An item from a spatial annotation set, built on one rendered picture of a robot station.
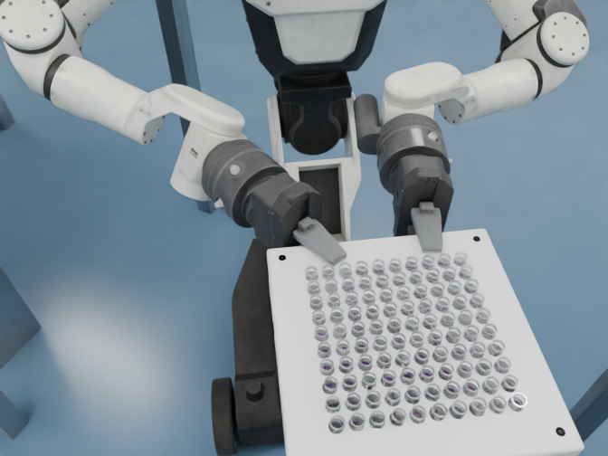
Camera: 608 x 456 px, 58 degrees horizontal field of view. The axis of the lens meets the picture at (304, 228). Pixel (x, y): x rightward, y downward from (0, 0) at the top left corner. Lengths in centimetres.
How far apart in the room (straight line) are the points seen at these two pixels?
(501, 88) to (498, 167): 158
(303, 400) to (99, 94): 46
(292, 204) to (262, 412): 94
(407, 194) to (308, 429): 28
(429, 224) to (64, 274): 163
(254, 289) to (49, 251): 83
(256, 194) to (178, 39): 111
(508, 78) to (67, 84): 60
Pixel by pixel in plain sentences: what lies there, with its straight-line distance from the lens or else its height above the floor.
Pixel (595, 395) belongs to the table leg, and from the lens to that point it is 113.
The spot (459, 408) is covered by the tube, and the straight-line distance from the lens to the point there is 52.
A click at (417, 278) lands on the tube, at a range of 58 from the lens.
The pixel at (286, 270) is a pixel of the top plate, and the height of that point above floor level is 107.
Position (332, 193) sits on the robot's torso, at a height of 75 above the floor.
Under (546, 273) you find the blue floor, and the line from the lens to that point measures 209.
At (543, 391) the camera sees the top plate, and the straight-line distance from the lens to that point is 55.
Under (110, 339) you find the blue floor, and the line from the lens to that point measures 187.
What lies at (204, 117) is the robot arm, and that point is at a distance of 70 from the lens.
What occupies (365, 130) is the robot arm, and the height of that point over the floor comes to 108.
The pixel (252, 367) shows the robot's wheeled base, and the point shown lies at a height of 17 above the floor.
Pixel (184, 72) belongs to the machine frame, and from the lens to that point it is 174.
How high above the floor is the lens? 153
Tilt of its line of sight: 48 degrees down
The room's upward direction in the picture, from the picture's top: straight up
